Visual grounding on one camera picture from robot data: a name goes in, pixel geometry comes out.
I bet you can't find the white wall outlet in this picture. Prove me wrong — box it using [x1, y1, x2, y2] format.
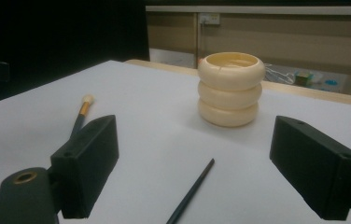
[199, 12, 221, 26]

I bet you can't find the black makeup brush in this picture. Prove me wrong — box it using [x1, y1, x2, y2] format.
[165, 158, 216, 224]
[70, 93, 96, 139]

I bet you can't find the white cable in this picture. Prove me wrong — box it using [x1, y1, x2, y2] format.
[264, 63, 296, 85]

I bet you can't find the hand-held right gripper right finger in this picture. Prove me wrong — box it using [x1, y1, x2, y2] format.
[269, 115, 351, 221]

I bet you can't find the beige wooden desk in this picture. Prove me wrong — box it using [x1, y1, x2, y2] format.
[145, 4, 351, 96]

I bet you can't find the green box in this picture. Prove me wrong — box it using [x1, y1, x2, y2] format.
[294, 70, 314, 87]

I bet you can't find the white table cover sheet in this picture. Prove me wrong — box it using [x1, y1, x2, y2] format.
[0, 60, 351, 224]

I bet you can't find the cream ribbed brush holder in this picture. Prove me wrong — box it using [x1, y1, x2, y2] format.
[197, 51, 266, 128]

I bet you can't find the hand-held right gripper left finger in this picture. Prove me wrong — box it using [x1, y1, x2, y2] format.
[49, 114, 120, 219]

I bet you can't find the black curtain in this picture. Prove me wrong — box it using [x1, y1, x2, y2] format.
[0, 0, 150, 108]

